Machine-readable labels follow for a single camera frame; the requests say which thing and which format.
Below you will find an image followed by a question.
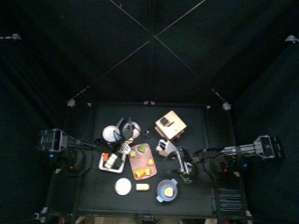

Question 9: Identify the blue toy frying pan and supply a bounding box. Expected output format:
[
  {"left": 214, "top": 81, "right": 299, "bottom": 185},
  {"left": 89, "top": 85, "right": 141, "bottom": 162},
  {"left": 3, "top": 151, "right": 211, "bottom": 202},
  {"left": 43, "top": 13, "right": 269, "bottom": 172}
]
[{"left": 155, "top": 178, "right": 181, "bottom": 203}]

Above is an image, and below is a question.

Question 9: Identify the pink cutting board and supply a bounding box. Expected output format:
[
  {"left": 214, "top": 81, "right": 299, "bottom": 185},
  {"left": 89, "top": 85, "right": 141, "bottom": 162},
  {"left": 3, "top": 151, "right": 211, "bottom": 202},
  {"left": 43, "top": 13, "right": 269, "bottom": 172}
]
[{"left": 127, "top": 143, "right": 159, "bottom": 181}]

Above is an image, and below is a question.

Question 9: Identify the white toy sushi piece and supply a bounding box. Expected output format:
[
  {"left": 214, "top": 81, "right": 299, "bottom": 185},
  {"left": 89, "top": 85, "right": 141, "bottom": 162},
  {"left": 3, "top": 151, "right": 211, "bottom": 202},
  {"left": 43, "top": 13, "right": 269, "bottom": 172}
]
[{"left": 105, "top": 153, "right": 119, "bottom": 170}]

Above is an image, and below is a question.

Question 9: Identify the toy fried egg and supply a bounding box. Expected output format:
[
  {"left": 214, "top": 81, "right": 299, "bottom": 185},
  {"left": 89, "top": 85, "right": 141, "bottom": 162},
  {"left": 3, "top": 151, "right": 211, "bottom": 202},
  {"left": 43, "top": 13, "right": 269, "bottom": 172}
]
[{"left": 163, "top": 186, "right": 175, "bottom": 198}]

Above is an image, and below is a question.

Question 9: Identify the wooden toy toaster box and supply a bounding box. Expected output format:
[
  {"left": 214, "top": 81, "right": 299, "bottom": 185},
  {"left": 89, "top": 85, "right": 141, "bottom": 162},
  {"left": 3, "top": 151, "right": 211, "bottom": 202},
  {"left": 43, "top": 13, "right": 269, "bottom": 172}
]
[{"left": 154, "top": 110, "right": 189, "bottom": 142}]

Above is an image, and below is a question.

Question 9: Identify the white toy coffee machine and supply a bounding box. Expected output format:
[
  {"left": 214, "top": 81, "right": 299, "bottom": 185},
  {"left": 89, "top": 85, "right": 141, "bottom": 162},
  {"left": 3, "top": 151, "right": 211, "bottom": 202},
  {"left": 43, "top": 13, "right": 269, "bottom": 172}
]
[{"left": 155, "top": 138, "right": 179, "bottom": 160}]

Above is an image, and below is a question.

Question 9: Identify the silver toy pot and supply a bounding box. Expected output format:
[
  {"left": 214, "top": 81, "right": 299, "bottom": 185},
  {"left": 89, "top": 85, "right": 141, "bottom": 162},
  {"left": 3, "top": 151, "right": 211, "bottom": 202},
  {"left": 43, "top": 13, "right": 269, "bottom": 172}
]
[{"left": 122, "top": 122, "right": 143, "bottom": 140}]

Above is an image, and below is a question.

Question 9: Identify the dark toy sushi piece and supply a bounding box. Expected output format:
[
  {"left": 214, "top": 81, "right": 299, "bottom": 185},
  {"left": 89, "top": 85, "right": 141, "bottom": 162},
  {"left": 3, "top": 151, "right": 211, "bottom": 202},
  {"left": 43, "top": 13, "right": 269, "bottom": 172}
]
[{"left": 111, "top": 156, "right": 126, "bottom": 171}]

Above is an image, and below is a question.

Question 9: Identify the white rectangular tray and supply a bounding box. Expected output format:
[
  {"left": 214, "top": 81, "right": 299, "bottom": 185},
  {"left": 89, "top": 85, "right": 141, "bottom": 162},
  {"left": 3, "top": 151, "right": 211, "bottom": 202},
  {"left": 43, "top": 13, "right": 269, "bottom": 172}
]
[{"left": 98, "top": 151, "right": 127, "bottom": 174}]

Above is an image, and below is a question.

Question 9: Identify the white printed label sheet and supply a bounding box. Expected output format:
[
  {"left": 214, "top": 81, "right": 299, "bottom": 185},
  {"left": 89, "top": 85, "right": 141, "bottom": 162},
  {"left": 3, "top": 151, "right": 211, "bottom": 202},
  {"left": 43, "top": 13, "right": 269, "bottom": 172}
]
[{"left": 215, "top": 187, "right": 246, "bottom": 217}]

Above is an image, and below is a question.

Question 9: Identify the small white plate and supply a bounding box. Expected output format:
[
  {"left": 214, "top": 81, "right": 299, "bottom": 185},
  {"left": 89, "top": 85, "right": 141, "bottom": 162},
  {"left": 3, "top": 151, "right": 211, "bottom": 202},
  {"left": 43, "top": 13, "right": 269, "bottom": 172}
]
[{"left": 115, "top": 177, "right": 134, "bottom": 196}]

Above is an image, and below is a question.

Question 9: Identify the pale yellow butter block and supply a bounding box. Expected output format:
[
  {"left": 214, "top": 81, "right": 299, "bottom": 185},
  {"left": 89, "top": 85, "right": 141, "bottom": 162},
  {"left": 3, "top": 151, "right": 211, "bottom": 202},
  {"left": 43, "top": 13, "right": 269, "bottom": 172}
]
[{"left": 135, "top": 183, "right": 151, "bottom": 192}]

